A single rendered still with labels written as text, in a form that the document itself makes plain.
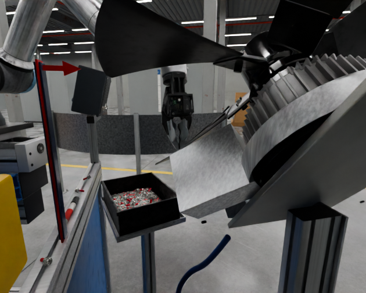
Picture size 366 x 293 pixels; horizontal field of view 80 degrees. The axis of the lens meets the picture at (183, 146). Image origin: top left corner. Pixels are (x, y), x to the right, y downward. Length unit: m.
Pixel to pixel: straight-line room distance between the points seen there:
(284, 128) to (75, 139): 2.41
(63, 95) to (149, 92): 4.42
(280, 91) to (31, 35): 0.82
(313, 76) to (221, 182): 0.21
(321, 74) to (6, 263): 0.40
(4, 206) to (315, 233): 0.48
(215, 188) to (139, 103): 6.55
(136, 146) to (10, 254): 2.01
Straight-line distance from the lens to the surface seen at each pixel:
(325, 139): 0.31
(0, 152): 0.86
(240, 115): 8.47
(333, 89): 0.31
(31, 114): 11.35
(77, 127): 2.52
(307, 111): 0.30
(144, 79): 6.83
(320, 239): 0.53
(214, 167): 0.41
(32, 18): 0.95
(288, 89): 0.36
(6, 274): 0.24
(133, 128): 2.22
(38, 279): 0.47
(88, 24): 0.65
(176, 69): 0.65
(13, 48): 0.98
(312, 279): 0.58
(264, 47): 0.50
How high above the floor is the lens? 1.14
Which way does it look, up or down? 13 degrees down
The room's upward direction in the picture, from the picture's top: straight up
